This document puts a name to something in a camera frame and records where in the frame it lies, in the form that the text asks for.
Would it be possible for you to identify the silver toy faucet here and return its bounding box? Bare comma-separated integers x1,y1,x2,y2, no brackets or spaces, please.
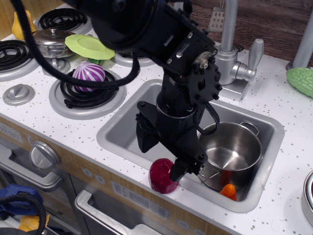
215,0,265,101

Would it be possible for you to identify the silver bowl at right edge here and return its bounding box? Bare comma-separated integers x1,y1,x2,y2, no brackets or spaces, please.
301,171,313,225

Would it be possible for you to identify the coil burner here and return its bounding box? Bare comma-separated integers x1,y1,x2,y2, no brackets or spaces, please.
35,8,92,34
0,40,39,82
49,81,126,120

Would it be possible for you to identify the purple striped toy onion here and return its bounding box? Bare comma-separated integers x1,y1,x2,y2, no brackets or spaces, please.
72,61,106,82

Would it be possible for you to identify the green bumpy toy gourd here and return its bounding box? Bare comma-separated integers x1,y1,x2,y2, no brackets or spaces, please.
286,68,313,98

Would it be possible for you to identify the dark red sweet potato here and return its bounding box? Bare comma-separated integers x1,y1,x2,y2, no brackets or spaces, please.
149,158,179,194

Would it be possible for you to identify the black braided cable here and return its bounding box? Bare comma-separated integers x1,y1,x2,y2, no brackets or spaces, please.
9,0,141,90

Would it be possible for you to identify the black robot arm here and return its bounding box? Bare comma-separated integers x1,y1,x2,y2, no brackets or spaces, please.
68,0,222,182

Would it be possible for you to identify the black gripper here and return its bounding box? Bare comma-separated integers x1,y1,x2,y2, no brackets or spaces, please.
136,101,207,183

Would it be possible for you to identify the silver hanging spatula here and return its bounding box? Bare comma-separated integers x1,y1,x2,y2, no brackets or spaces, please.
208,0,225,32

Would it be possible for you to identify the small silver lidded pot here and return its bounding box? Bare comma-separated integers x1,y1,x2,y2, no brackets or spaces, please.
32,27,75,58

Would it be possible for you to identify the stainless steel pot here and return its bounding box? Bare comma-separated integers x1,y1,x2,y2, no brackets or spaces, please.
198,122,262,191

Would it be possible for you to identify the back coil burner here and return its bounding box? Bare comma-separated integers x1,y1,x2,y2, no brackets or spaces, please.
35,8,92,34

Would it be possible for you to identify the grey countertop knob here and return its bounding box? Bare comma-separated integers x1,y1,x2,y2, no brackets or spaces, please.
2,84,35,106

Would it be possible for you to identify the grey vertical pole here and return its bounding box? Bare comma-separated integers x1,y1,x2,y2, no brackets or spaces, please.
286,12,313,71

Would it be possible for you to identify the green plastic plate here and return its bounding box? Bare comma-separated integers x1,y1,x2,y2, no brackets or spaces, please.
65,34,115,60

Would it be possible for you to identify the silver stove front knob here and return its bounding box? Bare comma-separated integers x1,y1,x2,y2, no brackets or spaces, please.
29,141,61,169

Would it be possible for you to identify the left coil burner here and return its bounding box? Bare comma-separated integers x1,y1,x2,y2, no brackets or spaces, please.
0,40,39,82

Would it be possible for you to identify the blue clamp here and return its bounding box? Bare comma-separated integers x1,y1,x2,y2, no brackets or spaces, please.
0,184,44,216

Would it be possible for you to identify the grey left drawer handle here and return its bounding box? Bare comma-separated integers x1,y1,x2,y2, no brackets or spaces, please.
0,144,63,192

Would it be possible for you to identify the grey oven door handle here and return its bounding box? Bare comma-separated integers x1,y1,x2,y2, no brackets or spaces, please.
75,189,175,235

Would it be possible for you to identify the orange toy carrot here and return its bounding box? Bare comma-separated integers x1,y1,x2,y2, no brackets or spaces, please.
219,184,237,201

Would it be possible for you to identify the yellow toy pepper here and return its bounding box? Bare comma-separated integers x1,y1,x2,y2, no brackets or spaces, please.
12,10,37,40

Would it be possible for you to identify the front right coil burner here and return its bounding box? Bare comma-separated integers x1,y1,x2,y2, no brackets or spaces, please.
49,81,126,120

